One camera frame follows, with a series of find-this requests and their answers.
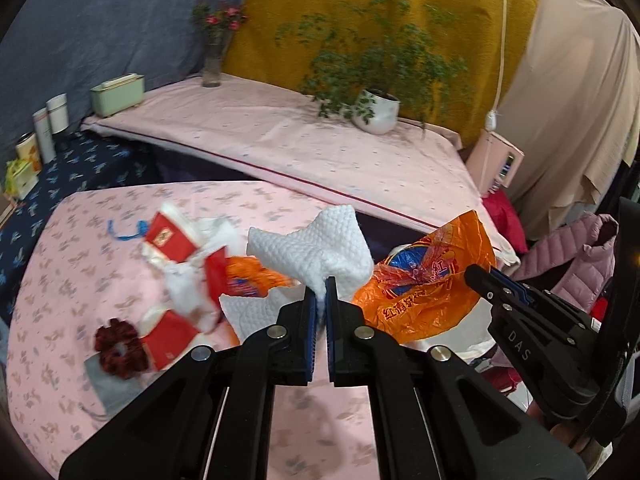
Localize pink puffer jacket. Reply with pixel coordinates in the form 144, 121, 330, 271
511, 212, 618, 312

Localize white paper napkin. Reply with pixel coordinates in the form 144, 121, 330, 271
220, 285, 305, 342

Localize mint green tissue box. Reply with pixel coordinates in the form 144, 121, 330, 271
90, 73, 144, 117

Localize small orange snack wrapper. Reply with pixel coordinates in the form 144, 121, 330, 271
227, 256, 294, 297

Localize white power cord switch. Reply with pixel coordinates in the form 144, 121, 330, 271
485, 0, 508, 131

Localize white textured paper towel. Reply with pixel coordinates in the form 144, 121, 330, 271
246, 205, 374, 301

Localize navy floral cloth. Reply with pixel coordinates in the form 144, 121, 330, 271
0, 132, 160, 324

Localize pale pink bench cover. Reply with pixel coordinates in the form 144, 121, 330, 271
82, 76, 520, 266

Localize blue backdrop cloth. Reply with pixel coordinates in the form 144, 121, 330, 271
1, 0, 242, 160

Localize grey felt cloth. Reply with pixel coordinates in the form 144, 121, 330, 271
79, 354, 143, 422

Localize beige backdrop cloth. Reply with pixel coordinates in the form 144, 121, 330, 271
498, 0, 639, 240

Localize tall white tube bottle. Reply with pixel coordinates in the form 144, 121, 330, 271
32, 107, 56, 165

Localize dark red velvet scrunchie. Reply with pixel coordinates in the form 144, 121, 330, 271
94, 318, 150, 379

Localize orange plastic bag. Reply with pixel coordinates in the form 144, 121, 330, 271
352, 210, 496, 344

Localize blue ribbon string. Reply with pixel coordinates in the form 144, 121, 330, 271
106, 219, 151, 242

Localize white cylindrical bottle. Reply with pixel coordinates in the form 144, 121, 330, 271
46, 93, 70, 134

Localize potted green plant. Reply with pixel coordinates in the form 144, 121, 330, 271
274, 0, 469, 126

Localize mustard yellow backdrop cloth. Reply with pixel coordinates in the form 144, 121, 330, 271
221, 0, 544, 149

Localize green yellow small box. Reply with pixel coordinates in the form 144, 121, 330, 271
4, 159, 38, 200

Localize red fabric bundle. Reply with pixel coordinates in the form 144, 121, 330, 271
483, 190, 528, 255

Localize glass vase with red flowers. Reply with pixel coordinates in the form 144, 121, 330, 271
192, 0, 247, 88

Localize white cloth gloves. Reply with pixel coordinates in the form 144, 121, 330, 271
164, 216, 245, 333

